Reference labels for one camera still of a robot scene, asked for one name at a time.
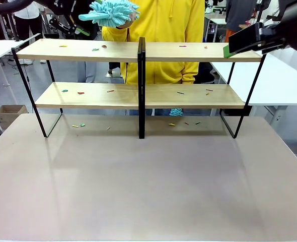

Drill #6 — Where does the person in white shirt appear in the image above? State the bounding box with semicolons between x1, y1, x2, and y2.
13;0;48;66

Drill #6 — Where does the open cardboard box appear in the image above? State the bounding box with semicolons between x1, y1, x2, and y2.
0;104;29;131

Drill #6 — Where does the person in black top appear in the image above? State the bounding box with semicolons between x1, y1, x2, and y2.
70;0;103;84

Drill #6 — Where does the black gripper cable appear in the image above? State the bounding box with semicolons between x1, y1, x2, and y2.
0;0;54;15

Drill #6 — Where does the wooden two-tier shelf unit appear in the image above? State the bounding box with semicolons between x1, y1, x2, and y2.
11;37;143;140
138;37;267;140

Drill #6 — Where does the cyan microfibre duster with handle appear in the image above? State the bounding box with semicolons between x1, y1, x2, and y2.
78;0;141;29

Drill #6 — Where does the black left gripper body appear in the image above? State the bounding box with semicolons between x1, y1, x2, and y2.
44;0;72;17

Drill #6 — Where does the person in yellow hoodie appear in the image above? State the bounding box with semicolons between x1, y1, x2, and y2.
101;0;206;117

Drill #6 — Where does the person in orange trousers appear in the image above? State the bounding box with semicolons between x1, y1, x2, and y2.
225;0;259;43

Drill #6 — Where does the large white table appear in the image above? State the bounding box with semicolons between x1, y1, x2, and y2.
210;51;297;127

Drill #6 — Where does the person's right hand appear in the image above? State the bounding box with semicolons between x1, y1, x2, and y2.
117;7;137;29

